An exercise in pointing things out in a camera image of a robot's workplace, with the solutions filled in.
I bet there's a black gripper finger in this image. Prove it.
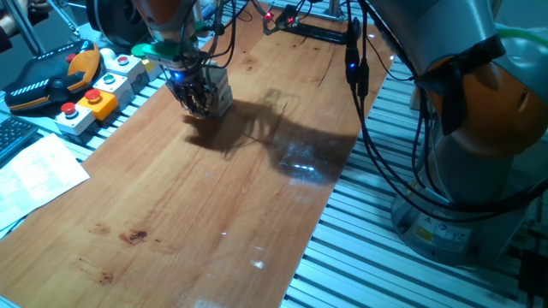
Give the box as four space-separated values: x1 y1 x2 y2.
177 92 198 115
194 86 215 120

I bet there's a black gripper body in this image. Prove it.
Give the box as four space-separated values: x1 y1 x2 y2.
164 66 207 102

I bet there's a stack of wooden jenga blocks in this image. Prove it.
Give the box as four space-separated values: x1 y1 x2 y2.
206 66 235 120

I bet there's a person hand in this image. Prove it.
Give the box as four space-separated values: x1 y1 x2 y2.
26 0 53 15

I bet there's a green adapter plate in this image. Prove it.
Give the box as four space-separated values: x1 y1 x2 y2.
141 40 200 61

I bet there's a grey box red button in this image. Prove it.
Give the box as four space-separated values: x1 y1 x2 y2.
54 101 96 136
104 54 146 86

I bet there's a yellow box big green button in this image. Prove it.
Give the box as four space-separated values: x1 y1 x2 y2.
130 42 164 82

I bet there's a grey box green button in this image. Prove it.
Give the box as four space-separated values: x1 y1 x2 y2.
92 72 134 108

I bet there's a yellow box red button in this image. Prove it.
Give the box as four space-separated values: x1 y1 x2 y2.
76 88 119 121

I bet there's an orange wooden board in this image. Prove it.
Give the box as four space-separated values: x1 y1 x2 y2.
0 0 396 308

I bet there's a black round spool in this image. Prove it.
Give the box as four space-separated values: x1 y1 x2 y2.
85 0 149 48

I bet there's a black connector with red light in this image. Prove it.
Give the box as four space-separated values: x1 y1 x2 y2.
261 2 301 33

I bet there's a grey aluminium strut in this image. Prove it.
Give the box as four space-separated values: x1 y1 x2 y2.
53 0 82 39
3 0 46 56

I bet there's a black orange teach pendant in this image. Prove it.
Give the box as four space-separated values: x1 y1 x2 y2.
3 39 103 113

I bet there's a black c-clamp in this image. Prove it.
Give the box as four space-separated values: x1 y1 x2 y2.
277 16 361 46

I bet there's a white printed paper sheet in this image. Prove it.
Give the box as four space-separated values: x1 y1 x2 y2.
0 133 91 232

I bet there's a black keyboard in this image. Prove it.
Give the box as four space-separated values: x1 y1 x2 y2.
0 115 39 163

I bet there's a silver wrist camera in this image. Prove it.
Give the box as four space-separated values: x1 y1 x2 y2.
145 53 188 68

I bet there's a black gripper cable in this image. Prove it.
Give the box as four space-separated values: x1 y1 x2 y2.
179 0 241 69

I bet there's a black usb cable connector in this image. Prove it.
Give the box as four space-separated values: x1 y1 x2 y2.
344 25 361 86

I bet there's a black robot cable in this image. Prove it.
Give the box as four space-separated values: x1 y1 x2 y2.
344 0 548 223

